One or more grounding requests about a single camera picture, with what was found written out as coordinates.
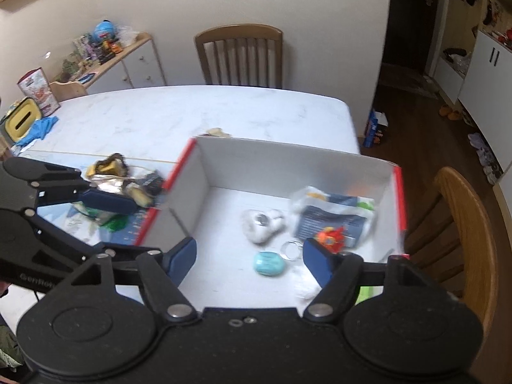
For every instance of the blue box on floor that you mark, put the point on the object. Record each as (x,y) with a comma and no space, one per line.
(375,126)

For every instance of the small yellow carton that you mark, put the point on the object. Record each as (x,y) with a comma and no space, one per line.
(106,167)

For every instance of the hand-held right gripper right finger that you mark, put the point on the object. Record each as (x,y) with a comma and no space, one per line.
(318,262)

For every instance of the wooden curved-back chair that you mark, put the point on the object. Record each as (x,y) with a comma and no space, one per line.
(468,216)

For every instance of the pile of shoes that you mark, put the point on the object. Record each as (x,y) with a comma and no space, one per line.
(486,156)

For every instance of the camouflage clothing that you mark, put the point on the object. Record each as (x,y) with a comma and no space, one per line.
(8,348)

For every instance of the white cupboard unit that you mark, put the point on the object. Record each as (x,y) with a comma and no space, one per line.
(484,72)

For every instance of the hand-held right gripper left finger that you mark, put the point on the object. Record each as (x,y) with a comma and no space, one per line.
(182,258)

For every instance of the blue globe toy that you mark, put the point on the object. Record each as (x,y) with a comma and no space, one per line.
(104,30)

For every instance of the clear plastic bag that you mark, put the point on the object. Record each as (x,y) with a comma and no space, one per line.
(128,34)

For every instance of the wooden slat-back chair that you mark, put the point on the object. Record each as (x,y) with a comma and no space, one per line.
(240,32)

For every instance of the yellow tissue box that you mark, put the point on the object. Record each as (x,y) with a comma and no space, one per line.
(22,118)

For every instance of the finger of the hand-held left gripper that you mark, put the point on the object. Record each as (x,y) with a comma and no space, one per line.
(108,201)
(128,249)

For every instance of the red cardboard box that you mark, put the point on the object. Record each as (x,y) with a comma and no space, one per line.
(280,168)

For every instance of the red printed bag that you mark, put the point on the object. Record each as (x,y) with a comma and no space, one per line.
(38,88)

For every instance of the dark door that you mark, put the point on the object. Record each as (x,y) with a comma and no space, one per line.
(404,28)

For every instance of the orange toy excavator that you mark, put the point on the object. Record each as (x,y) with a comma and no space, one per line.
(112,46)

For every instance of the orange slipper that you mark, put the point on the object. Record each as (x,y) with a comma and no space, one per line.
(444,109)
(454,115)

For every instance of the blue glove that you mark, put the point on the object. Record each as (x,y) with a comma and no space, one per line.
(36,130)

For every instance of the pale yellow roll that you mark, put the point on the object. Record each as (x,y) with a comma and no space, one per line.
(140,196)

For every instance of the foil snack packet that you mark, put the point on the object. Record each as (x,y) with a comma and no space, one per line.
(112,184)

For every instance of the white wooden sideboard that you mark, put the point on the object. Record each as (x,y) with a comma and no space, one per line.
(140,64)

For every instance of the small wooden child chair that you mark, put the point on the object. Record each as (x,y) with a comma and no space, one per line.
(70,87)

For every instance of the orange red toy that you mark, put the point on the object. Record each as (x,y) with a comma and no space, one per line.
(330,238)

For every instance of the plastic bag with blue leaflet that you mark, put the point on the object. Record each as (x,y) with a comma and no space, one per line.
(336,212)

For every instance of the white soft toy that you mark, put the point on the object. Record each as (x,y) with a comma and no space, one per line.
(260,226)

